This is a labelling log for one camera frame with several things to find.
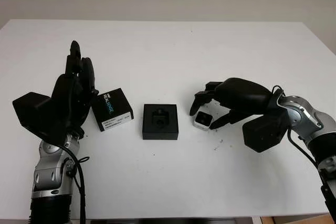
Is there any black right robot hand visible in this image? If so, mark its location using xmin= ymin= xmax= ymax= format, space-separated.
xmin=189 ymin=77 xmax=279 ymax=131

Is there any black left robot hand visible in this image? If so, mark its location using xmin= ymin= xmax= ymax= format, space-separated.
xmin=49 ymin=40 xmax=100 ymax=138

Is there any black printed box lid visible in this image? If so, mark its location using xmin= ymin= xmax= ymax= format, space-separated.
xmin=91 ymin=87 xmax=134 ymax=132

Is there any small silver camera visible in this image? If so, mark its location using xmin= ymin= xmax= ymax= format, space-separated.
xmin=193 ymin=111 xmax=213 ymax=131

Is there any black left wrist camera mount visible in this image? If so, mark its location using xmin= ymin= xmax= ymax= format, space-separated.
xmin=12 ymin=92 xmax=66 ymax=143

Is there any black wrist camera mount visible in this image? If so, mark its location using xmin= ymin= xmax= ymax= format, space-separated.
xmin=241 ymin=105 xmax=289 ymax=153
xmin=12 ymin=92 xmax=66 ymax=143

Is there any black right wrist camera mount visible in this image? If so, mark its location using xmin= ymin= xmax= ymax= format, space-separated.
xmin=241 ymin=105 xmax=289 ymax=153

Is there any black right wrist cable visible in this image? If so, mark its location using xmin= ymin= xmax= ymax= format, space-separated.
xmin=271 ymin=85 xmax=326 ymax=175

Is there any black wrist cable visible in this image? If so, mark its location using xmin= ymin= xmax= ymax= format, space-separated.
xmin=52 ymin=142 xmax=90 ymax=221
xmin=271 ymin=85 xmax=326 ymax=175

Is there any black camera box base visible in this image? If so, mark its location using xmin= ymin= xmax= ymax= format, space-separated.
xmin=141 ymin=103 xmax=179 ymax=141

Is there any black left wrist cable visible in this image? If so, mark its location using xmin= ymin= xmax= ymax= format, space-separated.
xmin=52 ymin=142 xmax=90 ymax=221

